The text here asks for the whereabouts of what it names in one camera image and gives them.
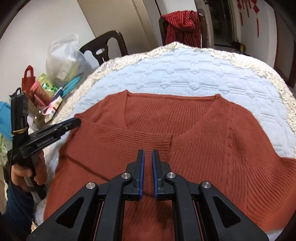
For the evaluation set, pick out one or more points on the dark wooden chair far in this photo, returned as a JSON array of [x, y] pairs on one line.
[[201, 27]]

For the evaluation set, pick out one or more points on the light blue quilted table cover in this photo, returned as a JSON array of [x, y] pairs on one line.
[[180, 70]]

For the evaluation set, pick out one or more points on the pink and white small box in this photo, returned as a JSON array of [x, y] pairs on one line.
[[50, 110]]

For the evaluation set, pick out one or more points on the pink lidded bottle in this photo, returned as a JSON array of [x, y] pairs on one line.
[[41, 97]]

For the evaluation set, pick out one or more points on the dark wooden chair left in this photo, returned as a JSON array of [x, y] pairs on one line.
[[99, 48]]

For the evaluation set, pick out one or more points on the white plastic bag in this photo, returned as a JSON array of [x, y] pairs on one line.
[[65, 61]]

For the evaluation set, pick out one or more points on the rust orange knit sweater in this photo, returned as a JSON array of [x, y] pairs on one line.
[[202, 138]]

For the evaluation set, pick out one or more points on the small red gift bag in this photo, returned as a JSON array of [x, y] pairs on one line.
[[28, 80]]

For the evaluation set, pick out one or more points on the person's left forearm dark sleeve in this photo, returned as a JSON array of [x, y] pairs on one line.
[[19, 211]]

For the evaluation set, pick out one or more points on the teal blue handled tools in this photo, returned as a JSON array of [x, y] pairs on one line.
[[66, 89]]

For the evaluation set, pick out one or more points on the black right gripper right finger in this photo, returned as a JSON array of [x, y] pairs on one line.
[[162, 190]]

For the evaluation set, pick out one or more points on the red checkered garment on chair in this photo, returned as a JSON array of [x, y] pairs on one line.
[[182, 26]]

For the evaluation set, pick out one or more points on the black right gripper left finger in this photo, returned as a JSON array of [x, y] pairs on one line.
[[134, 190]]

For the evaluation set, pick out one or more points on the person's left hand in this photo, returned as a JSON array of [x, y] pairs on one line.
[[18, 173]]

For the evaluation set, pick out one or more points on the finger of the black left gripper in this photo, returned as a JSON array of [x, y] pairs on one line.
[[67, 125]]

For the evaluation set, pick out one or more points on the green patterned snack packet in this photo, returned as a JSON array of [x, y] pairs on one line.
[[47, 85]]

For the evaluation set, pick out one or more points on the dark wooden chair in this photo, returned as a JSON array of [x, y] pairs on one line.
[[99, 48], [201, 27]]

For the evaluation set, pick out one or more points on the red chinese knot decoration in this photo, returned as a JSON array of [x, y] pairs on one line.
[[248, 14]]

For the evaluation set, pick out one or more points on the blue cloth at left edge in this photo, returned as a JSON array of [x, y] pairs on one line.
[[5, 120]]

